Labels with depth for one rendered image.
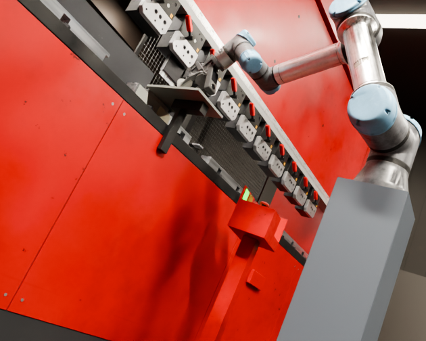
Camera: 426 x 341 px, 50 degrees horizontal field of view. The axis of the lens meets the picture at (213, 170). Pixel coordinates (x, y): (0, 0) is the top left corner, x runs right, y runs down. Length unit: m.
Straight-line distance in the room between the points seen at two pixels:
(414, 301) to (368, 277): 4.23
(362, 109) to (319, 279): 0.43
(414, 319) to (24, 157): 4.54
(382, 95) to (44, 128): 0.91
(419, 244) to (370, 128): 4.38
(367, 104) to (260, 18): 1.25
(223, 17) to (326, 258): 1.28
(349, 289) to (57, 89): 0.95
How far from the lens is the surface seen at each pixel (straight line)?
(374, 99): 1.21
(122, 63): 2.40
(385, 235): 1.16
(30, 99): 1.37
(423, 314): 5.33
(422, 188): 5.78
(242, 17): 2.24
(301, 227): 3.76
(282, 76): 1.71
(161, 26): 1.82
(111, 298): 1.72
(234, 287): 1.81
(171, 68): 1.91
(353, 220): 1.19
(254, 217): 1.79
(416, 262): 5.47
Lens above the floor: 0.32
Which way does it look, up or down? 16 degrees up
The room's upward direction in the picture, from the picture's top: 25 degrees clockwise
